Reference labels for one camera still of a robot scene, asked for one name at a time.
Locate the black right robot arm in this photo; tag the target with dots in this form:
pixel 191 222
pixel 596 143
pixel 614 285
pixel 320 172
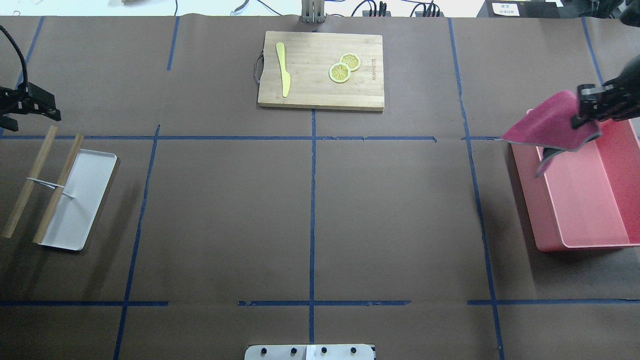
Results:
pixel 629 77

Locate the pink plastic bin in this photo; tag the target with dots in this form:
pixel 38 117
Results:
pixel 589 199

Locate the white towel rack tray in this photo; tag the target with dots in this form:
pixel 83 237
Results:
pixel 82 196

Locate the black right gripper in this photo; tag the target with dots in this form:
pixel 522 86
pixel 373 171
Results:
pixel 631 86

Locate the metal cutting board handle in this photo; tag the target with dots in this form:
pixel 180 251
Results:
pixel 259 60

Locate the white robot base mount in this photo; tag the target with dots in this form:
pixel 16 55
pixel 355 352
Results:
pixel 356 351

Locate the pink cleaning cloth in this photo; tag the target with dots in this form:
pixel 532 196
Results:
pixel 550 126

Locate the aluminium frame post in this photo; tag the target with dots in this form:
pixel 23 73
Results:
pixel 313 11

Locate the lemon slice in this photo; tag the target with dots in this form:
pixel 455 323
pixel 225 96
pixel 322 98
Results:
pixel 339 73
pixel 351 60

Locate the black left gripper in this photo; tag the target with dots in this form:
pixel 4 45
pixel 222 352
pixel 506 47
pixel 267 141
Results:
pixel 34 101

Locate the bamboo cutting board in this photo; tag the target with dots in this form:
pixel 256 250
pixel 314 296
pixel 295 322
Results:
pixel 309 56

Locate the wooden rack rod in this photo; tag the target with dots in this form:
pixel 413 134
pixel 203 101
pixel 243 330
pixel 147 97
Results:
pixel 59 190
pixel 28 186

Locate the yellow plastic knife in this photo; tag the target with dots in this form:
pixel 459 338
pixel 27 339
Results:
pixel 284 74

